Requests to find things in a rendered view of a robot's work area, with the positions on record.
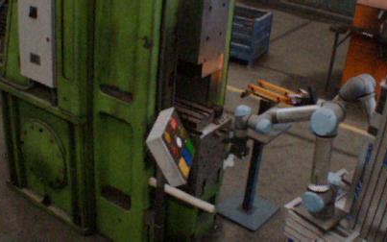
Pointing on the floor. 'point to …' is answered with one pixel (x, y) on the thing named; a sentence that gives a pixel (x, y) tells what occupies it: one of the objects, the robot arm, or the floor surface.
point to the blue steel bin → (251, 33)
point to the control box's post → (159, 205)
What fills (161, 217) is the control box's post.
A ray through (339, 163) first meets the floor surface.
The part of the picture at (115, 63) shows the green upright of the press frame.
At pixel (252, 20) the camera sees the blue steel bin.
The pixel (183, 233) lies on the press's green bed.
